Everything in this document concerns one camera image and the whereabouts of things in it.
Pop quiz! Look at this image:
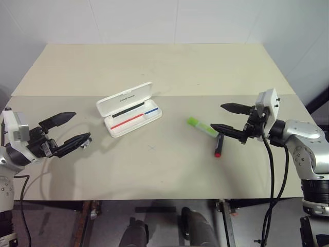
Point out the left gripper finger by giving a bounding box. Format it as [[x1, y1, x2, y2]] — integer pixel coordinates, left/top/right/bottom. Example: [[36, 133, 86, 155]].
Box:
[[38, 111, 77, 130], [52, 132, 92, 158]]

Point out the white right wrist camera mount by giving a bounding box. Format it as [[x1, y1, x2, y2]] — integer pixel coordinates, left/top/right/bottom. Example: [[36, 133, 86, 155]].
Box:
[[255, 88, 281, 135]]

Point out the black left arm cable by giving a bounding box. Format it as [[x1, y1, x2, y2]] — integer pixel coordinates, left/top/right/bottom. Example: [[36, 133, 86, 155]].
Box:
[[13, 174, 33, 247]]

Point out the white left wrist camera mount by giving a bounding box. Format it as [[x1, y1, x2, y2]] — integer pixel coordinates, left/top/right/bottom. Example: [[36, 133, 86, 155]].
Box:
[[1, 109, 43, 163]]

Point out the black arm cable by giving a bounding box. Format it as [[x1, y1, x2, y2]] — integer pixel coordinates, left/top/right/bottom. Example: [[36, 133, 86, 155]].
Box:
[[263, 143, 290, 247], [13, 174, 33, 247], [258, 120, 275, 247]]

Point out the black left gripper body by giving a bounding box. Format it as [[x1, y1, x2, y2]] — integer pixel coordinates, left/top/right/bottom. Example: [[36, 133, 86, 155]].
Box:
[[27, 125, 61, 159]]

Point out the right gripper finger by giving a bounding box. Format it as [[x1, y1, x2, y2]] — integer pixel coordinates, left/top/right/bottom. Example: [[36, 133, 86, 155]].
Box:
[[220, 102, 252, 116], [210, 123, 248, 145]]

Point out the black eraser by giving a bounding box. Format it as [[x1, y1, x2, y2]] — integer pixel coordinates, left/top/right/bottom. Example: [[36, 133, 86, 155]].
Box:
[[80, 137, 93, 150]]

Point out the black metal table leg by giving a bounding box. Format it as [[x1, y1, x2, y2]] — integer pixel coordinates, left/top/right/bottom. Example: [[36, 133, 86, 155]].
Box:
[[215, 199, 237, 247]]

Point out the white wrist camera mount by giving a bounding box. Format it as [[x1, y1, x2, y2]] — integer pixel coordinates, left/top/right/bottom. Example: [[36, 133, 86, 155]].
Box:
[[1, 109, 43, 163], [255, 88, 281, 135]]

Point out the green highlighter pen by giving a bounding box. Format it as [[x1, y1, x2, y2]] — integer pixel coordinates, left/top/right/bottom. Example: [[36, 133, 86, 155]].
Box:
[[187, 117, 220, 137]]

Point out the black marker with red cap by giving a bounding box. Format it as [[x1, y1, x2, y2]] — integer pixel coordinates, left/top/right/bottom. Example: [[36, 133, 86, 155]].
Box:
[[214, 132, 224, 158]]

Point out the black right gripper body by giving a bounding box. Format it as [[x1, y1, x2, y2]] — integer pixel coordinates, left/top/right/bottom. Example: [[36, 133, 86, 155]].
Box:
[[241, 104, 269, 145]]

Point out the white open pencil case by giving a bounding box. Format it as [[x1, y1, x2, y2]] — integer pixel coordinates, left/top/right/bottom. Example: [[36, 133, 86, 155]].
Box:
[[96, 81, 163, 139]]

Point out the dark rounded shape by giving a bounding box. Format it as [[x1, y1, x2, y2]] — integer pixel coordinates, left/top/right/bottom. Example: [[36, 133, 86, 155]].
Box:
[[180, 206, 222, 247], [120, 217, 150, 247]]

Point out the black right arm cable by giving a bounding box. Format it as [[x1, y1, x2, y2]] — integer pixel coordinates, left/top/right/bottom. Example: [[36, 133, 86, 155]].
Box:
[[263, 143, 290, 247], [258, 120, 275, 247]]

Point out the rusty metal table leg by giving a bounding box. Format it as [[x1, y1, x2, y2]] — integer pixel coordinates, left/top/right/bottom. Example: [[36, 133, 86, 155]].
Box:
[[73, 200, 101, 247]]

